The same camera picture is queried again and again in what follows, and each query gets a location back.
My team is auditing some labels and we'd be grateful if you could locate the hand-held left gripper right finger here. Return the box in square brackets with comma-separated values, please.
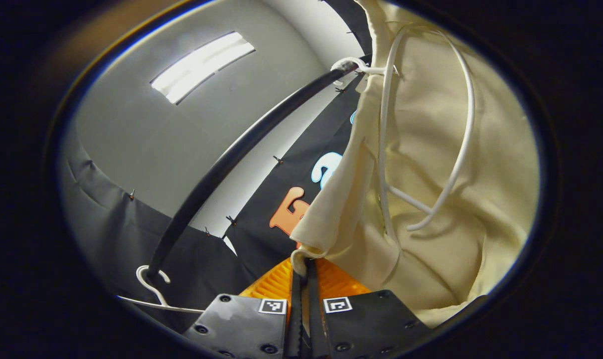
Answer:
[304, 257, 432, 359]

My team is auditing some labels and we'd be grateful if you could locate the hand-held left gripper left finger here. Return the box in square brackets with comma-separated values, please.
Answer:
[182, 257, 304, 359]

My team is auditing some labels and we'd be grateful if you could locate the cream button-up shirt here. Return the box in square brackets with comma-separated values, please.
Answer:
[289, 0, 540, 330]

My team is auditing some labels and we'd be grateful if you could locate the white plastic clothes hanger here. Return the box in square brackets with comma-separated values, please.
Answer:
[115, 264, 205, 315]
[330, 25, 476, 246]

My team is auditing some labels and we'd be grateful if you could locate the black clothes rack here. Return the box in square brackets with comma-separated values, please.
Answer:
[147, 55, 373, 283]

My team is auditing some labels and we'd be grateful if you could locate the black backdrop cloth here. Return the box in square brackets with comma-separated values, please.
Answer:
[57, 0, 378, 332]

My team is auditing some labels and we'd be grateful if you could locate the ceiling light panel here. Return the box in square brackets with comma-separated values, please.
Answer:
[151, 31, 256, 105]

